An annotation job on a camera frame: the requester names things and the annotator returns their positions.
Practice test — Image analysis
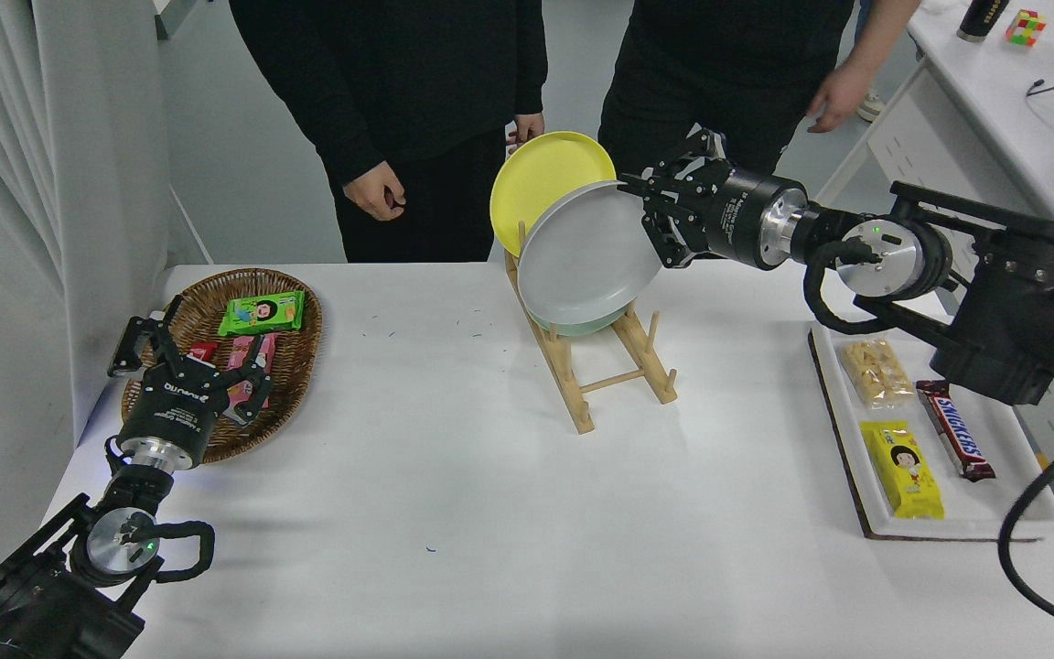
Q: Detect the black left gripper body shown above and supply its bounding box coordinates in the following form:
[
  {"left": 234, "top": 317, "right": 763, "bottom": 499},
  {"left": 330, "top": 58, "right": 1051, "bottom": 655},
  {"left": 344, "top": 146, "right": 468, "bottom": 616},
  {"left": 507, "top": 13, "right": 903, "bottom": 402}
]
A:
[{"left": 120, "top": 357, "right": 229, "bottom": 452}]

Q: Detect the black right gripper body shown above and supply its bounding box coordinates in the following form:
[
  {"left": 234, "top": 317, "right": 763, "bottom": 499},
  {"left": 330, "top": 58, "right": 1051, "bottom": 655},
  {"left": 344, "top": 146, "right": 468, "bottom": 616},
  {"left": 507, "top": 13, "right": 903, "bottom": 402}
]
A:
[{"left": 704, "top": 163, "right": 801, "bottom": 271}]

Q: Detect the grey plate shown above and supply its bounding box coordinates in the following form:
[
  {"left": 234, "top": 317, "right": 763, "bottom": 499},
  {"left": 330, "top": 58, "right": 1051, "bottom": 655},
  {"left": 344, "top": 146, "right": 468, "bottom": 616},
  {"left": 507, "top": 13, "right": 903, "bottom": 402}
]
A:
[{"left": 517, "top": 179, "right": 665, "bottom": 326}]

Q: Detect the yellow plate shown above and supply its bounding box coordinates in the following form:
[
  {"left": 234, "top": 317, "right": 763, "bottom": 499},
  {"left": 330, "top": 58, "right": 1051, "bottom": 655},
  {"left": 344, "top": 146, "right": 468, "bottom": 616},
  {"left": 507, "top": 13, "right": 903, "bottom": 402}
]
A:
[{"left": 489, "top": 131, "right": 618, "bottom": 260}]

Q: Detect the mint green plate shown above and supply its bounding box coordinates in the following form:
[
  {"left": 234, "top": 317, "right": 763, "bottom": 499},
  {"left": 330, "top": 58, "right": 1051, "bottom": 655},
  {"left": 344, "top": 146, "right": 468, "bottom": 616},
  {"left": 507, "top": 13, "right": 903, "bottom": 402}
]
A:
[{"left": 527, "top": 305, "right": 630, "bottom": 339}]

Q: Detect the wooden plate rack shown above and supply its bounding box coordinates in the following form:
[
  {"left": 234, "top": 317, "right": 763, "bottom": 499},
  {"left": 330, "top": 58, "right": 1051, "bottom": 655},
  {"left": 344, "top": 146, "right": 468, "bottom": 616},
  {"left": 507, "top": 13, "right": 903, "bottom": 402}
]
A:
[{"left": 502, "top": 220, "right": 679, "bottom": 435}]

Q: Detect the person's left hand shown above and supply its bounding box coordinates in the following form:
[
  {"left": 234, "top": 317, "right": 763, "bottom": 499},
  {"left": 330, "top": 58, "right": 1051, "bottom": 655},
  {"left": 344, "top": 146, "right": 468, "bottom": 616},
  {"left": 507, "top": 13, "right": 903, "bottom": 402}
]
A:
[
  {"left": 506, "top": 112, "right": 546, "bottom": 153},
  {"left": 806, "top": 62, "right": 874, "bottom": 135}
]

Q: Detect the person's right hand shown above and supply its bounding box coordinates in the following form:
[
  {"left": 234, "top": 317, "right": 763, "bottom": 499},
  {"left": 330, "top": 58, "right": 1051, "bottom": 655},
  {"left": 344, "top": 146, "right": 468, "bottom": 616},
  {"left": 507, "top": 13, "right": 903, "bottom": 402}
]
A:
[{"left": 342, "top": 162, "right": 407, "bottom": 221}]

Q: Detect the pink snack bar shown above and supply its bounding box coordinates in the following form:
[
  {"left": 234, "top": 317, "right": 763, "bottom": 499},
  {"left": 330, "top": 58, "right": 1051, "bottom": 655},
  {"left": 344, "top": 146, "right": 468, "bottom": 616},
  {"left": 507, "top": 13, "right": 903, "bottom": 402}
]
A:
[{"left": 225, "top": 333, "right": 279, "bottom": 410}]

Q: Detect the brown wicker basket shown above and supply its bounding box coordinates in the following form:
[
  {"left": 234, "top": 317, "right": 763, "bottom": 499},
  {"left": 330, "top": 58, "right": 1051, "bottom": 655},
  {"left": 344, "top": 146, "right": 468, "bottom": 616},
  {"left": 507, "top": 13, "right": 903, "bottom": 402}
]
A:
[{"left": 122, "top": 267, "right": 324, "bottom": 465}]

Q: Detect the green snack pack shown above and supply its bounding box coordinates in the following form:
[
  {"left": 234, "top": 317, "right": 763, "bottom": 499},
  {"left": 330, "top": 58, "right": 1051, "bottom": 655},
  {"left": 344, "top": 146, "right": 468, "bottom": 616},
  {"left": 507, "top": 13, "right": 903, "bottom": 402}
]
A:
[{"left": 218, "top": 290, "right": 307, "bottom": 338}]

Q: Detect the clear pack of beige crackers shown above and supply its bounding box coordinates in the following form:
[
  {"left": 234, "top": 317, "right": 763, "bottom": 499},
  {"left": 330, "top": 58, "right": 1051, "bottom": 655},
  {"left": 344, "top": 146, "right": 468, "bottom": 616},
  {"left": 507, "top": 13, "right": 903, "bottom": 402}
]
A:
[{"left": 838, "top": 339, "right": 917, "bottom": 410}]

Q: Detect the white side desk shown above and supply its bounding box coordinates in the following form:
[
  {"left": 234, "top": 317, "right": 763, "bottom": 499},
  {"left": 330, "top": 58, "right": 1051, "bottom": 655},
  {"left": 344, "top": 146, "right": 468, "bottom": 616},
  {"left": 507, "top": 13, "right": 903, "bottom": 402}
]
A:
[{"left": 811, "top": 0, "right": 1054, "bottom": 477}]

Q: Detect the yellow snack pack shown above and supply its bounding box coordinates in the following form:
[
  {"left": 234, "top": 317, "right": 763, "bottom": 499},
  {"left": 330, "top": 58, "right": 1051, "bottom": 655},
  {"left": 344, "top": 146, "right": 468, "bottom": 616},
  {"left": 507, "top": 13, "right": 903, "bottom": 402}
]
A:
[{"left": 859, "top": 419, "right": 946, "bottom": 521}]

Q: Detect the brown Snickers bar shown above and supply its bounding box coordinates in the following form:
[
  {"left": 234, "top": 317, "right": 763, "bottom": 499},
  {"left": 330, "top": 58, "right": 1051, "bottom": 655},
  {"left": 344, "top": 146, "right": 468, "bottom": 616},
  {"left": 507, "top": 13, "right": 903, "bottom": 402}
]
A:
[{"left": 914, "top": 379, "right": 996, "bottom": 483}]

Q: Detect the black tumbler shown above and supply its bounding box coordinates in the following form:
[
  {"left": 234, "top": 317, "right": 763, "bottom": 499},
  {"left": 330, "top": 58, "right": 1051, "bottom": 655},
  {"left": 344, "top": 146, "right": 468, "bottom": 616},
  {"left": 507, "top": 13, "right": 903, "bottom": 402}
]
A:
[{"left": 956, "top": 0, "right": 1010, "bottom": 44}]

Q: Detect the grey furniture corner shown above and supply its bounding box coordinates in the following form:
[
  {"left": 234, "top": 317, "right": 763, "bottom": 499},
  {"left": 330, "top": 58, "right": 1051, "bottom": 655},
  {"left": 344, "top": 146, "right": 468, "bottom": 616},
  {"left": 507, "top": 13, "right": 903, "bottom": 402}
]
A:
[{"left": 154, "top": 0, "right": 215, "bottom": 42}]

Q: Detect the colourful puzzle cube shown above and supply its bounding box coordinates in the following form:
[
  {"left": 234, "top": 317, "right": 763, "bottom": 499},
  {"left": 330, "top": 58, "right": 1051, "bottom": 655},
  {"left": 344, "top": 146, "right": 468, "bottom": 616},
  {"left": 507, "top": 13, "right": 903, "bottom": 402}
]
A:
[{"left": 1005, "top": 9, "right": 1047, "bottom": 47}]

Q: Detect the white rectangular tray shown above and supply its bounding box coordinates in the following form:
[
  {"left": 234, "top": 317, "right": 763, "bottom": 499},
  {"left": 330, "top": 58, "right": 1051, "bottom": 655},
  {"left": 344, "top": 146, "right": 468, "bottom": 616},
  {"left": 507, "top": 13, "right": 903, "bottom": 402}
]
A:
[{"left": 808, "top": 316, "right": 1054, "bottom": 541}]

